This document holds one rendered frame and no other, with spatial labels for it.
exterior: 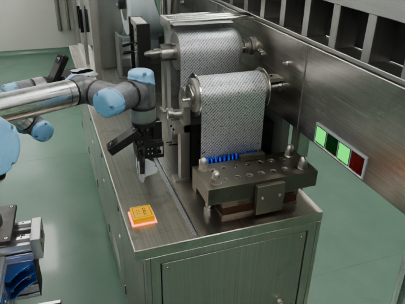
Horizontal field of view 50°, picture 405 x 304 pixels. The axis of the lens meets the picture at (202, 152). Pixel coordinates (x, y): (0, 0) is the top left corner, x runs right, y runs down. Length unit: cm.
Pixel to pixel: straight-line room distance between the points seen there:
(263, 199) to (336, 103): 39
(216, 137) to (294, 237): 44
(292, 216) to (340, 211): 171
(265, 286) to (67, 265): 140
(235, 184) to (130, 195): 40
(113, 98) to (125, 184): 58
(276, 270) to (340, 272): 112
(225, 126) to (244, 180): 21
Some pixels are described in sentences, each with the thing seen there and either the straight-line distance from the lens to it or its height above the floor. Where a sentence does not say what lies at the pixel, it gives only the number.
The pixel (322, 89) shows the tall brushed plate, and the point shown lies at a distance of 140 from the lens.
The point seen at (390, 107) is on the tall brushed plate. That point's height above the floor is 138.
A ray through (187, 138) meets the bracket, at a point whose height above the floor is 108.
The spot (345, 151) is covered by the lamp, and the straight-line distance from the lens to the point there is 133.
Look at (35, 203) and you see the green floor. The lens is 331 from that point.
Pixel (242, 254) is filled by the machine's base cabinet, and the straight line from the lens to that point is 152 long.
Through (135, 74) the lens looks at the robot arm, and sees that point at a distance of 123.
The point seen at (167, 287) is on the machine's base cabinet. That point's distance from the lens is 149.
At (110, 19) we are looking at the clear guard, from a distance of 238.
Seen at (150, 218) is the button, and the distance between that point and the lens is 145.
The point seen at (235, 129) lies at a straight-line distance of 155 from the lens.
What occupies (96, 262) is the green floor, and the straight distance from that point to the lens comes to 271.
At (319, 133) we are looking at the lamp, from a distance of 143.
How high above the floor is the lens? 178
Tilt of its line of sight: 28 degrees down
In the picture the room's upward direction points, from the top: 1 degrees clockwise
